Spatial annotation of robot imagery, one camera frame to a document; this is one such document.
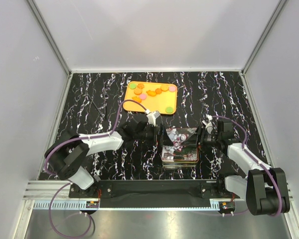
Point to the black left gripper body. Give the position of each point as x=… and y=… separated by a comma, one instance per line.
x=149, y=135

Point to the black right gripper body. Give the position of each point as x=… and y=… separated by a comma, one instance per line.
x=208, y=139

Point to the gold tin lid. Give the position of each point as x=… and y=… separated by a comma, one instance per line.
x=178, y=152

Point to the gold cookie tin box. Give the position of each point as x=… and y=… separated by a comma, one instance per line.
x=178, y=165

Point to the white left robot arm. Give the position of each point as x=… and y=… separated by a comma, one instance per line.
x=65, y=157

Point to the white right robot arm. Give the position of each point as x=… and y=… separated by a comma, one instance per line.
x=263, y=188

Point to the green embossed round cookie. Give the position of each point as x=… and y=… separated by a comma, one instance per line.
x=169, y=110

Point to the yellow cat-shaped cookie left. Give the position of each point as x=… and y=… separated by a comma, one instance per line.
x=136, y=99

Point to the yellow cat-shaped cookie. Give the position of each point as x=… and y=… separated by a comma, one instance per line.
x=151, y=93
x=136, y=99

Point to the pink round cookie left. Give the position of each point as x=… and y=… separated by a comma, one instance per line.
x=142, y=96

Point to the pink round cookie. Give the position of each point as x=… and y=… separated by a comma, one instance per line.
x=142, y=96
x=172, y=88

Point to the yellow plastic tray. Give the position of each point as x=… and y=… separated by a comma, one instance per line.
x=156, y=103

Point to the yellow cat-shaped cookie centre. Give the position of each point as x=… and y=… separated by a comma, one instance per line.
x=151, y=93

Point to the yellow dotted sandwich cookie left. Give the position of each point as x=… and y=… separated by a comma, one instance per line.
x=138, y=91

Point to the orange swirl cookie centre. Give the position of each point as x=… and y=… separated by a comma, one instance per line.
x=157, y=91

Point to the orange swirl cookie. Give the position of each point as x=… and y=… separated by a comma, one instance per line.
x=157, y=91
x=140, y=86

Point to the orange swirl cookie left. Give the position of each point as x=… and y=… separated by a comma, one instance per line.
x=140, y=86

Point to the green round cookie top-left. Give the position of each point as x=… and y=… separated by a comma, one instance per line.
x=132, y=86

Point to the yellow dotted cookie top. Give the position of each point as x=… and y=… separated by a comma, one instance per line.
x=164, y=88

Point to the pink round cookie right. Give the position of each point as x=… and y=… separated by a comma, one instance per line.
x=172, y=88

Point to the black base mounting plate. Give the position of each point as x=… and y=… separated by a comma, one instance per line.
x=141, y=194

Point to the aluminium frame rail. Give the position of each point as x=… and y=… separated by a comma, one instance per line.
x=55, y=195

